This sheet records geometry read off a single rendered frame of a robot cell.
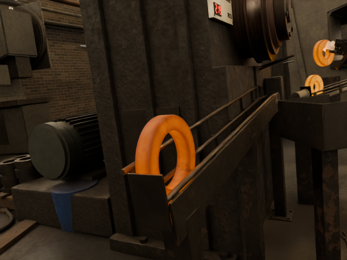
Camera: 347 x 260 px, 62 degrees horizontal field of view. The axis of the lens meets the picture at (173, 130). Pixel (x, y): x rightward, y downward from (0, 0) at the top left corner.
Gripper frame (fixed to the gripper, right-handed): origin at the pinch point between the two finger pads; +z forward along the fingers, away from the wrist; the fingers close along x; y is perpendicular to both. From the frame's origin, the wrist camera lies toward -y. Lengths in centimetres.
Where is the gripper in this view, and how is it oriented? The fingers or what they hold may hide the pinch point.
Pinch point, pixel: (324, 49)
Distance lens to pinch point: 200.1
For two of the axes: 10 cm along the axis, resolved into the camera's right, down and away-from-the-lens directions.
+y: 0.1, -9.2, -3.9
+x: -8.9, 1.7, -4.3
